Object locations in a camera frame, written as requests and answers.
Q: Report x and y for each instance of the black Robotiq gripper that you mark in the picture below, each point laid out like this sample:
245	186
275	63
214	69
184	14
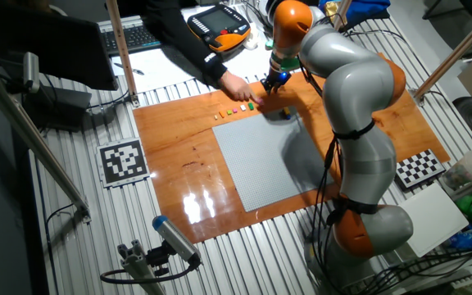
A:
278	78

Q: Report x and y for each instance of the light pink Lego brick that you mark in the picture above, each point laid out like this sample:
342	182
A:
260	101

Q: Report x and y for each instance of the yellow Lego brick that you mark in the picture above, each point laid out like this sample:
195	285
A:
286	110

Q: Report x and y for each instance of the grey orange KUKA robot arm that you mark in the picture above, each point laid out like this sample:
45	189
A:
359	94

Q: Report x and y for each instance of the black sleeved person forearm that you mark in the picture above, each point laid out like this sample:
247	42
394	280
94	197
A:
182	37

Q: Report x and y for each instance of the dark green Lego brick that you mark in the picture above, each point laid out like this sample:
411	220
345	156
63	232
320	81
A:
251	106

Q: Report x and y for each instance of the grey Lego baseplate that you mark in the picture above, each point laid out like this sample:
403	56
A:
256	164

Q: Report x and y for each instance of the person hand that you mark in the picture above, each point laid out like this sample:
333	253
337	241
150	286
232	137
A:
236	87

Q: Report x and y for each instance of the white paper sheet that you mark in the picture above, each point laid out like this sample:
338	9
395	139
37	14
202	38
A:
248	61
154	73

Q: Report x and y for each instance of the white rounded plastic object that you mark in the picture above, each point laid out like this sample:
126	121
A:
253	39

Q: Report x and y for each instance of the orange black teach pendant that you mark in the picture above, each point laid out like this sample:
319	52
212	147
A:
219	28

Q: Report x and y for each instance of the gold foil bag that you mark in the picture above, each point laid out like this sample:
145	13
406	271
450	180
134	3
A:
333	10

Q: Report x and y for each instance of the blue cloth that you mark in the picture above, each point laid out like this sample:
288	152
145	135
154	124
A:
363	12

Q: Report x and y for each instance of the large wooden board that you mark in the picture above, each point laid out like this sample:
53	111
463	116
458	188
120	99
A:
178	164

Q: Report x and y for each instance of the dark pen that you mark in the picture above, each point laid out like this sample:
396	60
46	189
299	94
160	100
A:
129	69

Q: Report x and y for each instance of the black computer keyboard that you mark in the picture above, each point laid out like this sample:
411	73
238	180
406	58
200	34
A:
133	37

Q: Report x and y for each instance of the black white fiducial marker plate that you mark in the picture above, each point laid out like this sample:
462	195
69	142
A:
123	162

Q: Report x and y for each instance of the black white checkerboard plate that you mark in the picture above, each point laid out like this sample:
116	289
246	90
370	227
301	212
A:
419	168

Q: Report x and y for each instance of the white foam board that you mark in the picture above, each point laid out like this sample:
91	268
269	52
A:
432	221

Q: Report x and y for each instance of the black computer box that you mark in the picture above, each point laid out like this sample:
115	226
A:
60	108

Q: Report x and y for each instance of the clear plastic container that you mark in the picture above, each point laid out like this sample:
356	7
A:
467	170

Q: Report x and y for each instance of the black computer monitor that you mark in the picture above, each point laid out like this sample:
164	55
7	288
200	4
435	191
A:
35	41

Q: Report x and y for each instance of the blue plastic bag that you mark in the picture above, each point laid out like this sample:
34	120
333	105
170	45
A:
465	239

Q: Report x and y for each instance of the green printed camera mount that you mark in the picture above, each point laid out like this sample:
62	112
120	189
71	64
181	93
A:
289	62

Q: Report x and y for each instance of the silver camera with blue cap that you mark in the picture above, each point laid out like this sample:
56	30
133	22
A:
176	239

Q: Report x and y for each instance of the metal frame post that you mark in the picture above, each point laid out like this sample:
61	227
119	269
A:
457	51

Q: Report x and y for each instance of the aluminium camera mount profile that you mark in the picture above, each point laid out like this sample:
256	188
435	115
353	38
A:
137	266

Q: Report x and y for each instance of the silver depth camera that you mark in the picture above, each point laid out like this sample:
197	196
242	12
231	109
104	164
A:
31	71

